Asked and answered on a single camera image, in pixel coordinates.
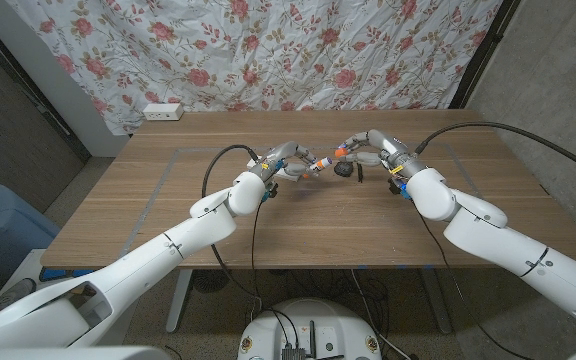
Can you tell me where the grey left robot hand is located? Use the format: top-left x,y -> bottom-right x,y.
248,140 -> 319,184

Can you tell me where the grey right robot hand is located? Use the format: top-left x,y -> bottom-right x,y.
337,128 -> 427,181

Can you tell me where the orange blue white glue stick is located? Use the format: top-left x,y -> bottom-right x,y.
303,156 -> 333,180

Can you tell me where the flat white cardboard box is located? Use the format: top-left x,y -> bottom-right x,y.
246,157 -> 299,182

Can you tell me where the floral backdrop cloth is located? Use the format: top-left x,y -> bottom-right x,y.
5,0 -> 504,136

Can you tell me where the white power strip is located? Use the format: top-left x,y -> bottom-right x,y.
142,102 -> 184,122

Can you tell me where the black backdrop stand pole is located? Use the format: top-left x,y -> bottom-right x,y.
448,0 -> 522,110

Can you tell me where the grey table leg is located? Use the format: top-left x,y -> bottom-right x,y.
420,267 -> 454,335

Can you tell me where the white robot torso base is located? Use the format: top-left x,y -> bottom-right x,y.
237,298 -> 383,360

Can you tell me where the white table leg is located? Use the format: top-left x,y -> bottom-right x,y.
165,268 -> 194,334

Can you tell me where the blue flat floor item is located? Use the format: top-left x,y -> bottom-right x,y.
38,267 -> 95,282

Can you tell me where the blue plastic bin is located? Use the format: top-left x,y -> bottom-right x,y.
0,183 -> 62,284

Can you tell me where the grey sneaker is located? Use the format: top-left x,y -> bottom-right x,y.
0,277 -> 37,305

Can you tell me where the black round case with strap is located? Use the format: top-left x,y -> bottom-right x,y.
333,160 -> 365,184

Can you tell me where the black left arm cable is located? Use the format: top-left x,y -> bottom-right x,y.
201,144 -> 265,312

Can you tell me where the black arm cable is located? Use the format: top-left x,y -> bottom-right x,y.
414,121 -> 576,182
201,144 -> 265,312

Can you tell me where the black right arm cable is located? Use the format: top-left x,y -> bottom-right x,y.
414,121 -> 576,182

